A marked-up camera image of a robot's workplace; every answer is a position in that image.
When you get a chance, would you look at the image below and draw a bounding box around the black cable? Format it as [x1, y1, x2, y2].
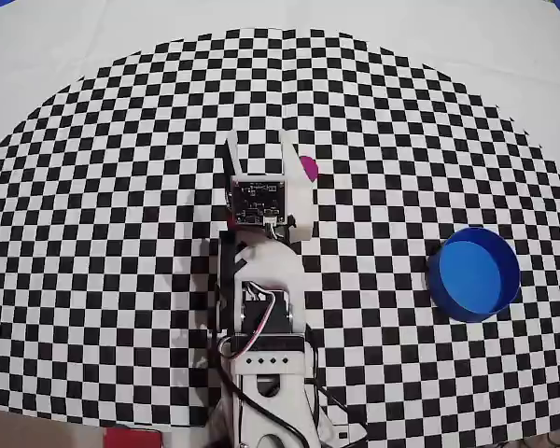
[305, 326, 370, 435]
[214, 354, 309, 448]

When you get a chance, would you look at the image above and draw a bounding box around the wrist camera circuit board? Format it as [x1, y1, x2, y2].
[230, 175, 294, 226]

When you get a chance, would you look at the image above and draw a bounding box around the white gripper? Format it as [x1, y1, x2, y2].
[223, 131, 315, 242]

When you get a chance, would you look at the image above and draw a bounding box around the blue round box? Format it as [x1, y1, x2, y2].
[425, 227, 523, 324]

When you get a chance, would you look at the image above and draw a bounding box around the red flat box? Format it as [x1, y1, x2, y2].
[103, 427, 163, 448]

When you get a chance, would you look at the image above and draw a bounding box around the black white checkered cloth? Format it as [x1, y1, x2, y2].
[0, 0, 560, 442]

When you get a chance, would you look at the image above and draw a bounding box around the pink faceted ball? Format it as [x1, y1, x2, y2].
[300, 156, 319, 183]

